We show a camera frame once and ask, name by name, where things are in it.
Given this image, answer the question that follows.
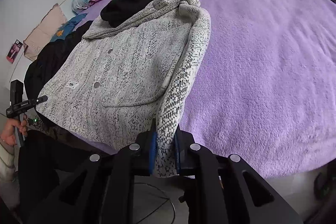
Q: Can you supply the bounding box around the beige pillow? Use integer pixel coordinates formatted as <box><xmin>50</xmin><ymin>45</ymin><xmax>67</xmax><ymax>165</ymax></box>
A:
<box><xmin>23</xmin><ymin>3</ymin><xmax>67</xmax><ymax>61</ymax></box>

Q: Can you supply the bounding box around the black clothes pile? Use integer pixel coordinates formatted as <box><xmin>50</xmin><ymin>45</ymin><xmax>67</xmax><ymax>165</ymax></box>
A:
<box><xmin>23</xmin><ymin>20</ymin><xmax>94</xmax><ymax>135</ymax></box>

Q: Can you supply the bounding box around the grey knit hooded sweater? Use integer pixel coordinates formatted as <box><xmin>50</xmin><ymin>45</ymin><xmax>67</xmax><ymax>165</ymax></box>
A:
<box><xmin>37</xmin><ymin>0</ymin><xmax>211</xmax><ymax>177</ymax></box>

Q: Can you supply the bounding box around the purple fleece bed blanket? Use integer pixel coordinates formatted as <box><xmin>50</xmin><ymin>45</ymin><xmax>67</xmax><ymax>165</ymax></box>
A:
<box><xmin>76</xmin><ymin>0</ymin><xmax>336</xmax><ymax>179</ymax></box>

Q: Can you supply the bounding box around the pink wall poster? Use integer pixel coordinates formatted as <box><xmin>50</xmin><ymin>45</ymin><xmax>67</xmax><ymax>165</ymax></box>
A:
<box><xmin>6</xmin><ymin>40</ymin><xmax>23</xmax><ymax>64</ymax></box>

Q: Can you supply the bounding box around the blue cloth with orange print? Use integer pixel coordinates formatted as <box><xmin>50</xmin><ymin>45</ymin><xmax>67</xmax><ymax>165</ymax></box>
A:
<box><xmin>50</xmin><ymin>13</ymin><xmax>87</xmax><ymax>42</ymax></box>

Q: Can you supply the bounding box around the black cable on floor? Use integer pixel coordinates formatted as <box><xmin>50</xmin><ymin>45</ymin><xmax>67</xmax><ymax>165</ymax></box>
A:
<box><xmin>133</xmin><ymin>181</ymin><xmax>177</xmax><ymax>224</ymax></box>

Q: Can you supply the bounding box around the person left hand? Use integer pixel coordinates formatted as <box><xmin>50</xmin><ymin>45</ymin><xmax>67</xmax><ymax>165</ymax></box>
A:
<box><xmin>1</xmin><ymin>116</ymin><xmax>27</xmax><ymax>147</ymax></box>

